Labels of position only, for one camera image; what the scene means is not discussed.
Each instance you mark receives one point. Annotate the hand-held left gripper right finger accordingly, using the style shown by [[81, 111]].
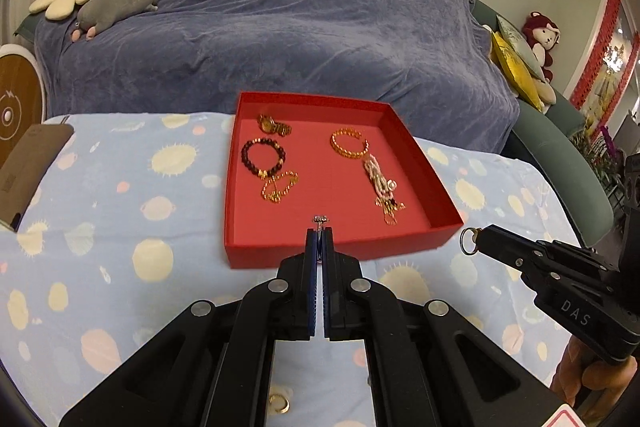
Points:
[[327, 257]]

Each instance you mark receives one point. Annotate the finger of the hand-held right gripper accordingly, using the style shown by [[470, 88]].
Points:
[[505, 238], [510, 259]]

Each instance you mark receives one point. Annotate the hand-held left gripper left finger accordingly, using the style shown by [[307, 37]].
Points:
[[312, 257]]

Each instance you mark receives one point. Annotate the silver hoop earring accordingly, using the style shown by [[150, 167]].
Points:
[[320, 219]]

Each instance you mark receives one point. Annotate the red cardboard box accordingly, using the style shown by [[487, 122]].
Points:
[[325, 202]]

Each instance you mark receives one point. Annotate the gold braided bangle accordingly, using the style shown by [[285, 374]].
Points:
[[350, 154]]

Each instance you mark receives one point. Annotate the gold wrist watch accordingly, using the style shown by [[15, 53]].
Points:
[[272, 125]]

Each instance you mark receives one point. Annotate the person's right hand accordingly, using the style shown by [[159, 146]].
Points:
[[595, 382]]

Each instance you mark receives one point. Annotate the green sofa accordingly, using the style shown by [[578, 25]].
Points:
[[560, 142]]

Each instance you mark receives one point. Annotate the potted plant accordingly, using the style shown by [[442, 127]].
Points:
[[600, 162]]

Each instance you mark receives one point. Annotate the gold hoop earring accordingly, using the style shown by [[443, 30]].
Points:
[[287, 405]]

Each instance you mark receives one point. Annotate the cream cushion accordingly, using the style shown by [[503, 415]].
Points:
[[545, 93]]

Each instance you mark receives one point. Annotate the yellow pillow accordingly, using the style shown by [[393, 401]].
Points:
[[515, 67]]

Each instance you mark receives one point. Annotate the blue printed tablecloth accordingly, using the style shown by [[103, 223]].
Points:
[[125, 217]]

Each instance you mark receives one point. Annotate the pale grey pillow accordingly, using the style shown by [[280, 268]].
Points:
[[517, 39]]

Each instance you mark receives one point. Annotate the red monkey plush toy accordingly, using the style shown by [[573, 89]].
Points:
[[542, 37]]

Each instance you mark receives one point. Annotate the red framed mirror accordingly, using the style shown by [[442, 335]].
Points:
[[607, 52]]

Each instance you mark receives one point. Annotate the blue sofa blanket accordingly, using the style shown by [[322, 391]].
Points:
[[275, 32]]

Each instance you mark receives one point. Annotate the grey plush toy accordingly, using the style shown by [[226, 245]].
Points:
[[120, 2]]

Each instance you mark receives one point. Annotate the white appliance with wooden disc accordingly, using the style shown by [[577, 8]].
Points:
[[15, 107]]

